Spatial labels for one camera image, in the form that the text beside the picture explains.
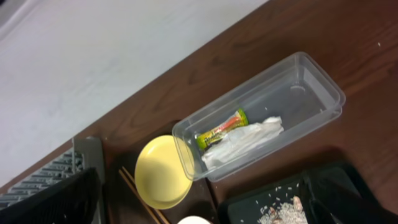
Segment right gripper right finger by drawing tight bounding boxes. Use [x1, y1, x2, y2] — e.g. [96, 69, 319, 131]
[298, 167, 397, 223]

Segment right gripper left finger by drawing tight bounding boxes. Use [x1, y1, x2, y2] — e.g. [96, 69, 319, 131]
[1, 168, 101, 224]

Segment rice and food scraps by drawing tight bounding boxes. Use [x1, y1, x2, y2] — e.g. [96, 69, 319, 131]
[257, 184, 308, 224]

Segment yellow plastic plate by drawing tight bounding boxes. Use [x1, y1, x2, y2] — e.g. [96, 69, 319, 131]
[134, 135, 193, 210]

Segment white napkin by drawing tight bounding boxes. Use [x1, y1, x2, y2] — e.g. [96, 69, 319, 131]
[201, 116, 284, 169]

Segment white bowl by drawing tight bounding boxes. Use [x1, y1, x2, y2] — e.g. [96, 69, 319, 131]
[177, 216, 212, 224]

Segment green yellow snack wrapper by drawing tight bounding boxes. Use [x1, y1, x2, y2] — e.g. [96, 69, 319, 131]
[196, 108, 249, 151]

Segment black waste tray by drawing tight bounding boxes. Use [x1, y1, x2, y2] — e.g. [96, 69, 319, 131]
[218, 161, 379, 223]

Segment grey plastic dishwasher rack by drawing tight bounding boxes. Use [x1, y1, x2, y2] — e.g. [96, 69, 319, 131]
[1, 138, 106, 224]

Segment clear plastic waste bin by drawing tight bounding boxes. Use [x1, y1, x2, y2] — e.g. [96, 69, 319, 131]
[172, 52, 346, 182]

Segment dark brown serving tray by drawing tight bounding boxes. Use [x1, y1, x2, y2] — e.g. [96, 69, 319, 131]
[103, 120, 220, 223]

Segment left wooden chopstick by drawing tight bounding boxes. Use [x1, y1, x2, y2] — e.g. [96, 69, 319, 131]
[118, 170, 162, 224]

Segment wooden chopstick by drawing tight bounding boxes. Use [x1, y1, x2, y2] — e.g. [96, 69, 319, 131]
[118, 170, 162, 224]
[120, 167, 170, 224]

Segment right wooden chopstick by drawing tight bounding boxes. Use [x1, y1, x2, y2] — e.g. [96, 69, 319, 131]
[120, 167, 170, 224]

